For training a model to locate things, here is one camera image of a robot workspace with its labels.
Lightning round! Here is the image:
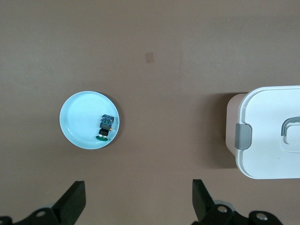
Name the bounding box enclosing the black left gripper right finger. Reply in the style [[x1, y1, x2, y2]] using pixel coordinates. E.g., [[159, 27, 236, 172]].
[[191, 179, 285, 225]]

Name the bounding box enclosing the grey box lid handle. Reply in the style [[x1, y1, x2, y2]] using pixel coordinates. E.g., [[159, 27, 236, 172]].
[[281, 116, 300, 137]]

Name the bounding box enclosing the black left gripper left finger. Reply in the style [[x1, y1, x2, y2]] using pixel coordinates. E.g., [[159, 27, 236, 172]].
[[0, 180, 87, 225]]

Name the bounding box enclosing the light blue round plate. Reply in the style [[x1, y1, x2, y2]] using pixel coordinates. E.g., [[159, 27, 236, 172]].
[[59, 90, 122, 150]]

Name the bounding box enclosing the grey box latch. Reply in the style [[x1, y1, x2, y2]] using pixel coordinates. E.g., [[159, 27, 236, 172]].
[[235, 123, 253, 150]]

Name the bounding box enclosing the white lidded storage box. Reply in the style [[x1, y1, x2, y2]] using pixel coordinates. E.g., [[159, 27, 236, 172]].
[[225, 85, 300, 180]]

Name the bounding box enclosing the green push button switch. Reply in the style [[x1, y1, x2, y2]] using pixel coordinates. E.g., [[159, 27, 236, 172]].
[[95, 113, 115, 142]]

